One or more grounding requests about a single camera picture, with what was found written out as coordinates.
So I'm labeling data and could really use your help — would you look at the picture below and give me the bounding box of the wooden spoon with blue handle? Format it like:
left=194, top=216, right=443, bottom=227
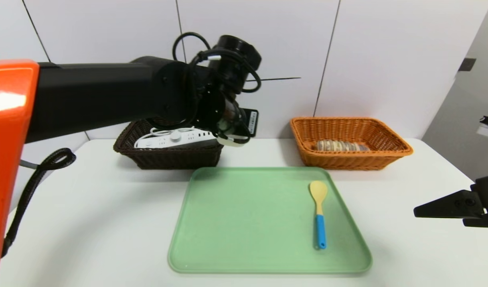
left=310, top=181, right=328, bottom=250

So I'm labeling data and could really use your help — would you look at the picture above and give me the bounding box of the dark brown wicker basket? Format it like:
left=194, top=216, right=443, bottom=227
left=113, top=120, right=224, bottom=170

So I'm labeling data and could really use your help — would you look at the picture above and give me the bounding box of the black left wrist camera cable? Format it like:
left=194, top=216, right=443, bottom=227
left=172, top=32, right=262, bottom=94

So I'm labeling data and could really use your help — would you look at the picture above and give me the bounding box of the brown striped bread loaf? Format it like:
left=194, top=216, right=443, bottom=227
left=312, top=140, right=370, bottom=152

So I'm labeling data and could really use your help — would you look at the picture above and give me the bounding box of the white power strip with cord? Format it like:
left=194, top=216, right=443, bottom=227
left=134, top=127, right=218, bottom=149

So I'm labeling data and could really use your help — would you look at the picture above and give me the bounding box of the orange wicker basket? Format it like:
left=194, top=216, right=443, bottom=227
left=290, top=116, right=414, bottom=171

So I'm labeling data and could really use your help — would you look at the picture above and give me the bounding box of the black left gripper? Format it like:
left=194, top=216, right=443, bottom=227
left=239, top=108, right=259, bottom=138

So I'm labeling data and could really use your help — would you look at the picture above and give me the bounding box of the light green plastic tray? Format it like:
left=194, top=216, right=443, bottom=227
left=168, top=167, right=373, bottom=274

